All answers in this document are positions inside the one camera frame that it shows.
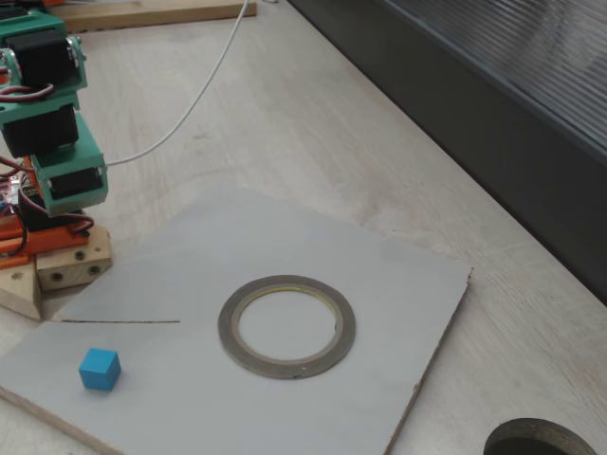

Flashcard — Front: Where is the grey ring of tape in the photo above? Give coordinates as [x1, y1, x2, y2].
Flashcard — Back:
[216, 274, 357, 380]

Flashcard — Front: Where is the red controller board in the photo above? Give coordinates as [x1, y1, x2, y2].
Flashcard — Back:
[0, 173, 25, 214]

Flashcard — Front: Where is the long wooden plank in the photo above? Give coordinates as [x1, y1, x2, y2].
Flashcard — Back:
[61, 2, 258, 30]

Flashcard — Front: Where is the wooden base block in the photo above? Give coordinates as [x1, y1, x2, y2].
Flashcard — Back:
[35, 226, 114, 291]

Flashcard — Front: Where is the white laminated chipboard panel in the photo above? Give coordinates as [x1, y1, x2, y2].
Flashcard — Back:
[0, 184, 474, 455]

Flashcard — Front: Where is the white usb cable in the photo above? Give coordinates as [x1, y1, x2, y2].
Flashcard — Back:
[104, 0, 252, 167]

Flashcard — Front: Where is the blue cube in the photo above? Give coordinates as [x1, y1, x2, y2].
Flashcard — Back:
[78, 348, 122, 392]

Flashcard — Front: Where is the pale wooden base plank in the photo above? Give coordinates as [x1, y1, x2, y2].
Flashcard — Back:
[0, 263, 44, 321]

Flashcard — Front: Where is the ribbed glass desk partition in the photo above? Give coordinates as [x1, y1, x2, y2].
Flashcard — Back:
[288, 0, 607, 307]

